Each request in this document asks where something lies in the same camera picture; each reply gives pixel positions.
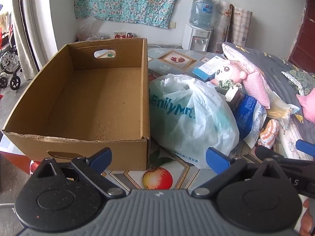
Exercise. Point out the pink plush doll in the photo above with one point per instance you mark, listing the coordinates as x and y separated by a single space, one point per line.
230 71

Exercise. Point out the checked rolled mat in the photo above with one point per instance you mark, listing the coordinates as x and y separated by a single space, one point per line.
241 24

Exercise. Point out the blue water jug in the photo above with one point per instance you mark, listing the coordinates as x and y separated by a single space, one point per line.
201 12

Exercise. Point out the orange striped plush toy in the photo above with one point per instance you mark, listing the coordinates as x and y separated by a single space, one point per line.
269 132

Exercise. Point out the person's right hand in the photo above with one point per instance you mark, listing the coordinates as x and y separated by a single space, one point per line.
309 218

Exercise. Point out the wheelchair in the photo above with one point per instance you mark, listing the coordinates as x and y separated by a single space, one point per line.
9 61

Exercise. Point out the grey quilt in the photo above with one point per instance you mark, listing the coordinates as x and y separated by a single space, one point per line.
275 66

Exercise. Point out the red cans pack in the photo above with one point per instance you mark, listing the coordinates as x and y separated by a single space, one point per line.
119 35

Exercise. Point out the brown cardboard box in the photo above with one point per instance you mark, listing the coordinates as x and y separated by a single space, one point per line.
86 98

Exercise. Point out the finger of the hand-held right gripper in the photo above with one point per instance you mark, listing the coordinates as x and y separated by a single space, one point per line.
306 148
270 153

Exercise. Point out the yellow snack packet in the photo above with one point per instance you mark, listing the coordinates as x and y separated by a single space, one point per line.
280 113

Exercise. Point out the wall socket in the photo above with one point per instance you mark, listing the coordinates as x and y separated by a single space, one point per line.
173 25

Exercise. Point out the green lace cloth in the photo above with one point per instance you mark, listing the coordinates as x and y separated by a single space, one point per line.
300 81

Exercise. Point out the white plastic shopping bag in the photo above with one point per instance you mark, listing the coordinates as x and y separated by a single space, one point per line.
192 118

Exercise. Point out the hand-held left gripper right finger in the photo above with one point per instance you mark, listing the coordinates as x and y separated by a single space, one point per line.
216 159

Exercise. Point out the blue white plastic packet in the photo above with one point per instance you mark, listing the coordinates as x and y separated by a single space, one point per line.
249 118

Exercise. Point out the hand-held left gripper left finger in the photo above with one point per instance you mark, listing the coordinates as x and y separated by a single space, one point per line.
102 158

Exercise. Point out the dark red door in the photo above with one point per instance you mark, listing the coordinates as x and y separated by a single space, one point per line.
306 41

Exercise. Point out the gold tissue pack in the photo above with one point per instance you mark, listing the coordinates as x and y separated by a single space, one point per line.
237 100

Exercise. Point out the blue white carton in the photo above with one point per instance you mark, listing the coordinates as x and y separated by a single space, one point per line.
206 67

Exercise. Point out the teal floral wall cloth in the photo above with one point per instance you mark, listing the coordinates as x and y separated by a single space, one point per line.
128 0

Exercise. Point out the white water dispenser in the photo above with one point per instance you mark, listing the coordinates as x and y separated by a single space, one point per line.
196 38

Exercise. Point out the beige curtain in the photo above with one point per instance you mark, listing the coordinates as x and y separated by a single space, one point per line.
37 24

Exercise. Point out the clear plastic bag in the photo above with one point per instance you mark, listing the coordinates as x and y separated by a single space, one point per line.
88 29

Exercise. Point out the floral rolled mat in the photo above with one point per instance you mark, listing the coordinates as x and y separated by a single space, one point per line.
222 24

